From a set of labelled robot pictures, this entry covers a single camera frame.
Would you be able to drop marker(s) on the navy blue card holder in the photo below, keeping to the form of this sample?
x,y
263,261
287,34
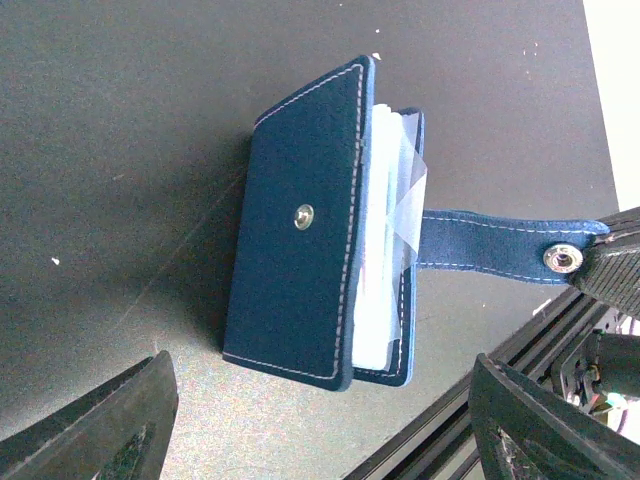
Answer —
x,y
334,229

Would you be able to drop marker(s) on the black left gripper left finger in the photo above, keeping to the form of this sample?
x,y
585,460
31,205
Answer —
x,y
119,430

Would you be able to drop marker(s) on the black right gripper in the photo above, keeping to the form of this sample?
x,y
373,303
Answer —
x,y
602,361

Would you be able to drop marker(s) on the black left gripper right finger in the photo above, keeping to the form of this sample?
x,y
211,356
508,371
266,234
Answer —
x,y
523,431

